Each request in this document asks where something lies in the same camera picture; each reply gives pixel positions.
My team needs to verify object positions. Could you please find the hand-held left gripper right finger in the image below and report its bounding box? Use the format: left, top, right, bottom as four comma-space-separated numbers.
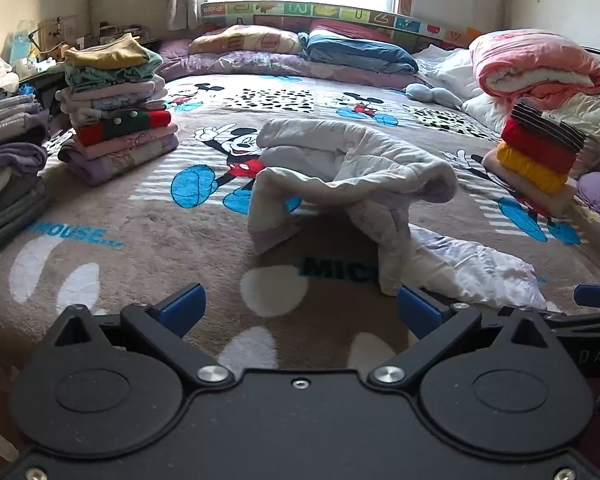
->
367, 285, 561, 391

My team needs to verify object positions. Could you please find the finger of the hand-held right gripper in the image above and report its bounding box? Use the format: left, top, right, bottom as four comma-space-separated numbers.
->
574, 284, 600, 309

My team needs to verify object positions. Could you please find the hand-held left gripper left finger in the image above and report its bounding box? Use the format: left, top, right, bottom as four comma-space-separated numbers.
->
42, 282, 236, 391

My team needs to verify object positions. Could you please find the white garment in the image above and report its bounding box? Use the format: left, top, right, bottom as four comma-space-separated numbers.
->
247, 119, 548, 311

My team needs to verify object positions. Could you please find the stack of colourful folded clothes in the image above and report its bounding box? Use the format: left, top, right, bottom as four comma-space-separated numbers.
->
57, 34, 181, 187

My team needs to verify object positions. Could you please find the stack of grey folded clothes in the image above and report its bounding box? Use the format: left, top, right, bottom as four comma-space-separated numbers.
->
0, 94, 51, 273

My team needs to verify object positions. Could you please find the cartoon mouse printed blanket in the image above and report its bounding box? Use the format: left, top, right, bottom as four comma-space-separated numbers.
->
0, 74, 600, 461

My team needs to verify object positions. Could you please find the yellow folded garment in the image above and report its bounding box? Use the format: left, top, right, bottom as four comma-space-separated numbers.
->
496, 141, 568, 196

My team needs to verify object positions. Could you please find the red folded garment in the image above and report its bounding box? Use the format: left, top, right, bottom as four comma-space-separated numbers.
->
501, 119, 578, 175

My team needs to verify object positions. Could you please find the white quilt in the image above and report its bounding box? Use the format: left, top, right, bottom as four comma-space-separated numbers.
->
462, 91, 600, 178

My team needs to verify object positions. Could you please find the light blue plush toy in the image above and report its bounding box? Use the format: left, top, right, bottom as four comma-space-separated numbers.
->
405, 82, 463, 108

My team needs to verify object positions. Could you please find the white pillow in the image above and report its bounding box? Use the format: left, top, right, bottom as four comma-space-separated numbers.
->
412, 45, 483, 108

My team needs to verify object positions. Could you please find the pink rolled quilt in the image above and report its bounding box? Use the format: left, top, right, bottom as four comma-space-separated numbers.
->
469, 30, 600, 111

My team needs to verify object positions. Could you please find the purple quilt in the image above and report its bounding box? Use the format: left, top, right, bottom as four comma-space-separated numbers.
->
157, 37, 421, 92

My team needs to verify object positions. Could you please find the yellow patterned pillow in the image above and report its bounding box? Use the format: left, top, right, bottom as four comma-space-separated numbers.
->
189, 25, 305, 56

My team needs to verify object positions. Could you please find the wooden desk clutter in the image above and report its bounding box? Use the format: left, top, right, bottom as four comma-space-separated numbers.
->
10, 15, 148, 68

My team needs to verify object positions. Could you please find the colourful foam play mat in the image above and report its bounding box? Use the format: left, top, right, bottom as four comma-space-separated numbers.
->
200, 1, 483, 48

